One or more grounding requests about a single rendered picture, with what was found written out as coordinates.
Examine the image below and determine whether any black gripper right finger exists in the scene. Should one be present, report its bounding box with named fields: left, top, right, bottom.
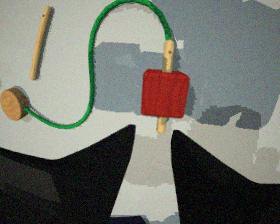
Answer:
left=171, top=129, right=280, bottom=224

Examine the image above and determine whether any red block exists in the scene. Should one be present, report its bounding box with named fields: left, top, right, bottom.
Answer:
left=140, top=69, right=191, bottom=119

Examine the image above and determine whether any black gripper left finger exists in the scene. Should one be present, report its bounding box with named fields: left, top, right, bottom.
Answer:
left=0, top=124, right=136, bottom=224

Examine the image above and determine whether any green string with wooden stick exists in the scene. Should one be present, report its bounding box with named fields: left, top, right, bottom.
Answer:
left=23, top=0, right=175, bottom=135

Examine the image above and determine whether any round wooden button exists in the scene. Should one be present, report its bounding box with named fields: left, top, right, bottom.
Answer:
left=0, top=88, right=28, bottom=121

